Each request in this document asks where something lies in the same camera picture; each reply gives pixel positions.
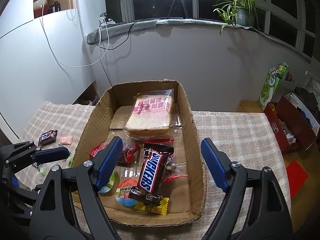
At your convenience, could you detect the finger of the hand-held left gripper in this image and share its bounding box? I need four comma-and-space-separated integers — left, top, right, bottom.
7, 183, 50, 201
0, 141, 71, 173

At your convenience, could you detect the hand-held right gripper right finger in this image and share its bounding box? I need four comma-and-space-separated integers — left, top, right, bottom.
200, 137, 293, 240

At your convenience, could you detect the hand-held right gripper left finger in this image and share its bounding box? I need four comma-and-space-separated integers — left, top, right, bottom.
29, 136, 124, 240

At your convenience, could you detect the green lid jelly cup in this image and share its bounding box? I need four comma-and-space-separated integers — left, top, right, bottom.
98, 171, 121, 196

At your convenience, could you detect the red snack packet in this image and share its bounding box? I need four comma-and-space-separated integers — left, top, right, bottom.
89, 141, 141, 166

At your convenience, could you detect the red blue lid jelly cup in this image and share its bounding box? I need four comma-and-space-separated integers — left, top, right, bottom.
115, 178, 140, 207

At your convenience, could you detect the clear red-edged snack packet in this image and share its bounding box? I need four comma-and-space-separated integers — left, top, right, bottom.
162, 160, 190, 183

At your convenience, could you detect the large brown chocolate bar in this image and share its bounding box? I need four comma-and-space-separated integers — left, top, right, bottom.
129, 149, 173, 203

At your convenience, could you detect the yellow candy packet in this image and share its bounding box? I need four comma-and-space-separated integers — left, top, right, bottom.
134, 196, 170, 216

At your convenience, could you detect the sliced bread packet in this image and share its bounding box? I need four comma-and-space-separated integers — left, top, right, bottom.
124, 88, 182, 141

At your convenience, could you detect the small dark chocolate bar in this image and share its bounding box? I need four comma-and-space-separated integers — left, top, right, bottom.
38, 129, 59, 146

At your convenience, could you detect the green wrapped candy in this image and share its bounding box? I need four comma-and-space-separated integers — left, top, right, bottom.
32, 162, 48, 177

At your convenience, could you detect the pink candy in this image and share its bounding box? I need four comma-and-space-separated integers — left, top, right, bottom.
58, 135, 74, 146

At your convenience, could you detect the checked tablecloth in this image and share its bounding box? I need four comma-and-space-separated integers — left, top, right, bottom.
17, 101, 292, 240

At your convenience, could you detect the white cabinet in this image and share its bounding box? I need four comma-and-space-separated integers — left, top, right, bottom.
0, 0, 97, 140

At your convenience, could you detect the red envelope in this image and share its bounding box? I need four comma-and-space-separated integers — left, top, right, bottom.
285, 162, 309, 200

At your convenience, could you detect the red storage box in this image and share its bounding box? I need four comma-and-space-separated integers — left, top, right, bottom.
264, 95, 320, 156

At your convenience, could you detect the green carton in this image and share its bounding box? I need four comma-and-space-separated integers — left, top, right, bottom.
257, 62, 289, 111

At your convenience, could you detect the grey cardboard box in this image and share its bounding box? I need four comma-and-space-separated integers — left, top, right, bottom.
275, 79, 298, 101

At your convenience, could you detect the dark clothing pile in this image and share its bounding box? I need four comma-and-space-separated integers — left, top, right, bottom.
295, 86, 320, 121

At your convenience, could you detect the white lace cloth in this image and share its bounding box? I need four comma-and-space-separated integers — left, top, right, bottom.
309, 57, 320, 93

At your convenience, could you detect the white power strip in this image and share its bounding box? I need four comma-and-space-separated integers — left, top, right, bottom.
99, 14, 117, 27

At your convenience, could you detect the grey windowsill mat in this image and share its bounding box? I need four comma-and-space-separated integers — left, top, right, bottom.
86, 19, 261, 46

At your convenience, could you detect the dark bottle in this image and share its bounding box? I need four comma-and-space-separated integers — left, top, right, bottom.
47, 1, 62, 13

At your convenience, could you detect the red and white vase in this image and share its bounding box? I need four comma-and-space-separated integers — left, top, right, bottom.
33, 0, 49, 19

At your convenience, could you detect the potted spider plant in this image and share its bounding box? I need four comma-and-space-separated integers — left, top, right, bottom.
212, 0, 267, 36

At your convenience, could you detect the black tripod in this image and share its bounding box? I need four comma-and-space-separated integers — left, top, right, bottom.
166, 0, 188, 20

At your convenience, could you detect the white cable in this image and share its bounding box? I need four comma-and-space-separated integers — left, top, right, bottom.
39, 0, 111, 68

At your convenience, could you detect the black cable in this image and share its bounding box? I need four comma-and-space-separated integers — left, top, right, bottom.
96, 21, 160, 52

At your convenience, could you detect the white beaded cord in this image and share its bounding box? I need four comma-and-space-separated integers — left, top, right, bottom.
66, 0, 77, 20

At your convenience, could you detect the white window frame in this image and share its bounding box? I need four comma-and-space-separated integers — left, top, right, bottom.
104, 0, 318, 58

